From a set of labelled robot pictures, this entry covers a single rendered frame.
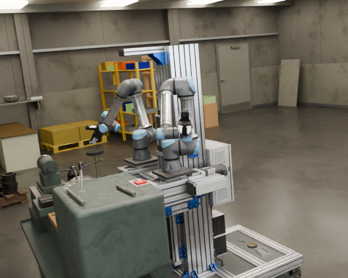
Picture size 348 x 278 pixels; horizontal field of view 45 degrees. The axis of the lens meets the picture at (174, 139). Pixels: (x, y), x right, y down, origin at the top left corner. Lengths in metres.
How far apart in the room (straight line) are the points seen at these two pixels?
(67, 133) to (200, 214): 6.97
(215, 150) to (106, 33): 8.65
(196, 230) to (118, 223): 1.30
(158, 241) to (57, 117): 9.04
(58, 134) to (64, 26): 2.92
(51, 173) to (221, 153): 1.53
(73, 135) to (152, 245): 7.90
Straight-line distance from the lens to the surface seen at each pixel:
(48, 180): 3.86
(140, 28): 11.98
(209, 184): 2.92
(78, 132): 10.06
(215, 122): 11.17
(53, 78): 11.08
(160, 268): 2.35
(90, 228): 2.11
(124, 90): 3.31
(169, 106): 2.70
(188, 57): 3.10
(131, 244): 2.22
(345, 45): 13.08
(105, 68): 10.85
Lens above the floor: 1.96
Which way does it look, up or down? 11 degrees down
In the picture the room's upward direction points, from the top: 5 degrees counter-clockwise
